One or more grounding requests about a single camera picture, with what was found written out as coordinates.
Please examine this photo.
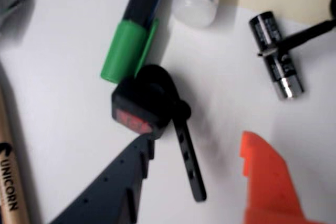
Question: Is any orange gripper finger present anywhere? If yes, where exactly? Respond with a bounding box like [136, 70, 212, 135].
[238, 131, 336, 224]

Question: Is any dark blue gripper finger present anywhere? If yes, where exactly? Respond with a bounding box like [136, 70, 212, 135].
[48, 132, 155, 224]

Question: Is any black bike light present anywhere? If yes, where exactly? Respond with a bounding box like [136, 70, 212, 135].
[111, 64, 207, 203]

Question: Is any green black marker pen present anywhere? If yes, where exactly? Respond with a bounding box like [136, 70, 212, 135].
[100, 0, 171, 84]

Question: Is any wooden ballpoint pen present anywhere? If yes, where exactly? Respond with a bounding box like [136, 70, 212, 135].
[0, 61, 31, 224]

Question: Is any black cylindrical battery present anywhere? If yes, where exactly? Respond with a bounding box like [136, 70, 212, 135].
[248, 10, 306, 101]

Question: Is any white eye drop bottle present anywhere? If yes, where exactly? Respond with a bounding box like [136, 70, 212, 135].
[173, 0, 224, 28]

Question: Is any black USB cable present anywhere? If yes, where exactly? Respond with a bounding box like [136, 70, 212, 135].
[257, 0, 336, 58]

